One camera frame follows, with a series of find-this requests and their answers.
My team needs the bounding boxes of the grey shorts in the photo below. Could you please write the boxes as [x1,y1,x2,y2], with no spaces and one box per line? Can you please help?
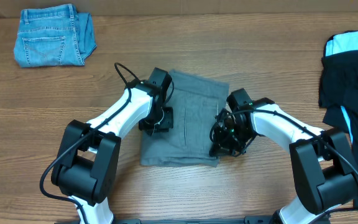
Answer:
[140,70,229,167]

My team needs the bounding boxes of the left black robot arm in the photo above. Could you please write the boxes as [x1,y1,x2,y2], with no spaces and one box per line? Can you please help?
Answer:
[46,68,174,223]

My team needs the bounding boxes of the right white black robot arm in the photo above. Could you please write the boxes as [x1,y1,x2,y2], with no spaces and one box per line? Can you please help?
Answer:
[209,88,358,224]

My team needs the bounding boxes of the black garment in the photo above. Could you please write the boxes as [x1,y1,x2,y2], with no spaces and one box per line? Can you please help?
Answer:
[318,44,358,207]

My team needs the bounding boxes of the folded blue denim jeans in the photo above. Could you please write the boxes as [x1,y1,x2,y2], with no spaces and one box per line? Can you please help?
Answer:
[14,4,97,68]

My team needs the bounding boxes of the light blue garment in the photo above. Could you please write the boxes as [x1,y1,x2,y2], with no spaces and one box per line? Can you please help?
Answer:
[324,31,358,57]

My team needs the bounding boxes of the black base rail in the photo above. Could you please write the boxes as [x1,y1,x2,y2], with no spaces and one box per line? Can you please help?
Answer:
[54,214,331,224]

